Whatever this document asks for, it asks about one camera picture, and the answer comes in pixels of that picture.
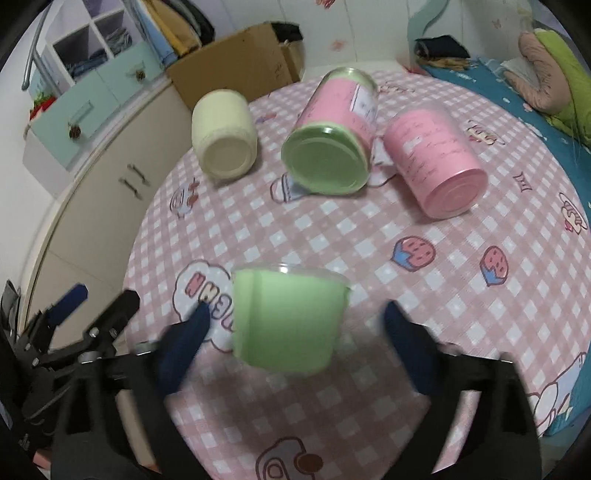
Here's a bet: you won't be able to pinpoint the small green cup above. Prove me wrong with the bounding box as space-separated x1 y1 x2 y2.
232 263 351 374

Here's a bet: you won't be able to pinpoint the cream white cup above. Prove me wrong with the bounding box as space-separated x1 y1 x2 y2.
191 89 259 182

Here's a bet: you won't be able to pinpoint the pink cup with writing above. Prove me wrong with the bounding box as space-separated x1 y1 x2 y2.
382 102 489 220

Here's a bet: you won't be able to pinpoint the cream floor cabinet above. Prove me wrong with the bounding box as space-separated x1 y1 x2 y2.
20 80 190 320

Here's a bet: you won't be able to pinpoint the teal drawer unit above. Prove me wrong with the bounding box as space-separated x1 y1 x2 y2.
23 41 162 197

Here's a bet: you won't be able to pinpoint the pink checkered tablecloth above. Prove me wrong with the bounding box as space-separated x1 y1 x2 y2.
124 72 590 479

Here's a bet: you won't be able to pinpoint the red strawberry plush toy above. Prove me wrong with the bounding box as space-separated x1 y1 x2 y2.
29 92 56 121

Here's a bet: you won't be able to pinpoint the purple open shelf unit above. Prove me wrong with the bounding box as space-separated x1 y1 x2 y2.
27 1 145 96

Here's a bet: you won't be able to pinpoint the hanging clothes row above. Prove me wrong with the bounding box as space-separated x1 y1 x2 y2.
128 0 216 68

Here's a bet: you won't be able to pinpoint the pink green labelled jar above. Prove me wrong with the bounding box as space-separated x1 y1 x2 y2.
280 67 379 196

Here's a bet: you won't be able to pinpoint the large cardboard box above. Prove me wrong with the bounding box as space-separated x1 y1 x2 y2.
166 23 294 109

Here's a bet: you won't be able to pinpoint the small cardboard box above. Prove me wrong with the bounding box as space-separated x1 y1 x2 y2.
280 40 304 82

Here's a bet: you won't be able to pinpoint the black clothes on box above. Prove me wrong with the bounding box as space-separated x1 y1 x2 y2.
270 21 304 44

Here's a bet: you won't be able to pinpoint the green and pink rolled quilt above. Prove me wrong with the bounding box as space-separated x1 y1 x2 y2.
504 29 590 146

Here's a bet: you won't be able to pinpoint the white pillow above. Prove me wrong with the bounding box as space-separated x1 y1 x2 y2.
501 57 539 89

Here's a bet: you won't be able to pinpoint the folded dark clothes pile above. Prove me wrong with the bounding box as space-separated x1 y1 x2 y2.
414 35 471 72

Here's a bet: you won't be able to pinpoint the grey metal stair rail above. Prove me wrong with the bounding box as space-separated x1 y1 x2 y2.
21 1 59 96

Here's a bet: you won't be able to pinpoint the teal bunk bed frame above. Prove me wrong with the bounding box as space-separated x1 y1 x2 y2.
406 0 463 72

